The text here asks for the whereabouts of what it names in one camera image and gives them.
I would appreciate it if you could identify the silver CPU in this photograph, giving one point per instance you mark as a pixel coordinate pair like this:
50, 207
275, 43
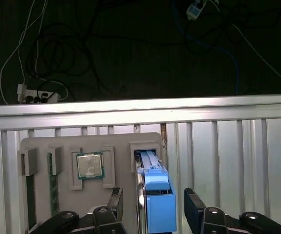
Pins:
89, 165

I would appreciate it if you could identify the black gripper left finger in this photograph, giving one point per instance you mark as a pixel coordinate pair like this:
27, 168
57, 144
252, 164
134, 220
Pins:
106, 224

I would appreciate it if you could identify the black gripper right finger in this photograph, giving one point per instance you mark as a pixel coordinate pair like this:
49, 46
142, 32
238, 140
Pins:
213, 221

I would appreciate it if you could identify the hard disk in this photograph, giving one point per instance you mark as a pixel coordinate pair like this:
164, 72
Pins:
159, 209

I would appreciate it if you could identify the grey parts rack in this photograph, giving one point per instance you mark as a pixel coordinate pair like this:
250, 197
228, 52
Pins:
120, 175

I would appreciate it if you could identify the white power strip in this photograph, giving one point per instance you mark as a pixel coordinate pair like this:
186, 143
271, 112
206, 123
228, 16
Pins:
33, 92

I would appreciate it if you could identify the white blue socket adapter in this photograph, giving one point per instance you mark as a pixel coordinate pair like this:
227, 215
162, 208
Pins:
193, 9

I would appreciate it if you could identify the green RAM stick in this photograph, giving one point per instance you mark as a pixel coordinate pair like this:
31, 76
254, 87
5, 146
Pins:
31, 202
53, 185

